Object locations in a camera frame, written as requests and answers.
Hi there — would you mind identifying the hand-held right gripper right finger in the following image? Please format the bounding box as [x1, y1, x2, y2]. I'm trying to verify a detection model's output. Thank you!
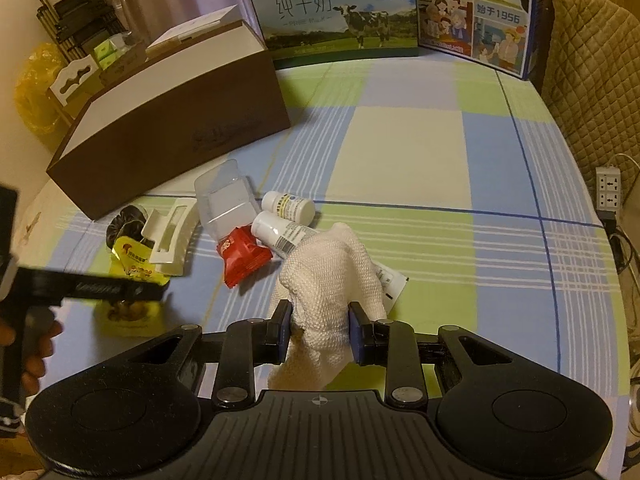
[348, 301, 517, 408]

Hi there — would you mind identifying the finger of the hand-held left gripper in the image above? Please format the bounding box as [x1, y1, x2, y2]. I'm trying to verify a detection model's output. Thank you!
[17, 267, 167, 306]

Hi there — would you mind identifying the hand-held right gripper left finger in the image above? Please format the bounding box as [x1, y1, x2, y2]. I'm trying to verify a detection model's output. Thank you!
[125, 300, 293, 408]

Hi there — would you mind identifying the yellow snack packet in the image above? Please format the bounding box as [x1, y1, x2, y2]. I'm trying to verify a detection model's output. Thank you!
[102, 237, 171, 336]

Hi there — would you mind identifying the black scrunchie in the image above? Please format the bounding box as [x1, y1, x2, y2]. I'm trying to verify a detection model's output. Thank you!
[106, 205, 148, 251]

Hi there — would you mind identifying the white knit cloth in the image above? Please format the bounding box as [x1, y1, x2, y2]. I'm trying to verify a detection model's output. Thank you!
[267, 222, 388, 391]

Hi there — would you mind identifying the white hair claw clip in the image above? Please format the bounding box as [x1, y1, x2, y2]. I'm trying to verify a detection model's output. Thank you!
[141, 197, 201, 278]

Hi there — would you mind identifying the clear plastic case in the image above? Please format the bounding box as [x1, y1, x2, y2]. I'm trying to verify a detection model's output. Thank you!
[194, 159, 261, 256]

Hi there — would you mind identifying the brown storage box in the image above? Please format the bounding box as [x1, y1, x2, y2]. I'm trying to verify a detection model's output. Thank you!
[46, 20, 292, 221]

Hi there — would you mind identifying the person's left hand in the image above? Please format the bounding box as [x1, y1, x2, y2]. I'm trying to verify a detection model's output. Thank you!
[20, 320, 64, 395]

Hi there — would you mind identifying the white squeeze tube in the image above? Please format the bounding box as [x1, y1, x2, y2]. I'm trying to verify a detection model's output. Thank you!
[372, 260, 411, 313]

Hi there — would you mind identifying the red snack packet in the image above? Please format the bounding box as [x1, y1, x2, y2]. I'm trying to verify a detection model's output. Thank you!
[216, 225, 273, 289]

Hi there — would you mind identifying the white pill bottle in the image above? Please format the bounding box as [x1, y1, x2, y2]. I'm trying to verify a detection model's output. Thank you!
[261, 191, 316, 223]
[250, 211, 321, 261]

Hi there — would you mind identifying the yellow plastic bag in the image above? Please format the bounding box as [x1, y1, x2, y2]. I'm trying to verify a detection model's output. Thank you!
[14, 42, 68, 136]

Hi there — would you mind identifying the brown cardboard box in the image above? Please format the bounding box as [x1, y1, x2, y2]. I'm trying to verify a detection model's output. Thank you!
[49, 42, 146, 107]

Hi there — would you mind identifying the black folding cart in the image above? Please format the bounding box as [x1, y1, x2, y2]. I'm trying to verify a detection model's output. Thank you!
[34, 0, 126, 68]

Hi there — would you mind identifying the black power adapter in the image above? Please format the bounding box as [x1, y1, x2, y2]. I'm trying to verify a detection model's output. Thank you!
[601, 209, 632, 273]

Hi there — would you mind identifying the white cardboard box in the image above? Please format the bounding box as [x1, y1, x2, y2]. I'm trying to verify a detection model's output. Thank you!
[146, 5, 240, 51]

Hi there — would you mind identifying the white power strip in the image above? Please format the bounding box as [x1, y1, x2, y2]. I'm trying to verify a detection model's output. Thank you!
[595, 166, 622, 209]

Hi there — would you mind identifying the green milk carton box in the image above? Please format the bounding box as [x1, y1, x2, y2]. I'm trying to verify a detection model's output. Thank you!
[245, 0, 420, 70]

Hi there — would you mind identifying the blue milk carton box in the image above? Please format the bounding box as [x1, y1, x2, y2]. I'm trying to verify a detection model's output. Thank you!
[414, 0, 538, 82]

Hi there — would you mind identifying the quilted chair cover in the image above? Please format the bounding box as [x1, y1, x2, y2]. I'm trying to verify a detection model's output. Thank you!
[542, 0, 640, 201]

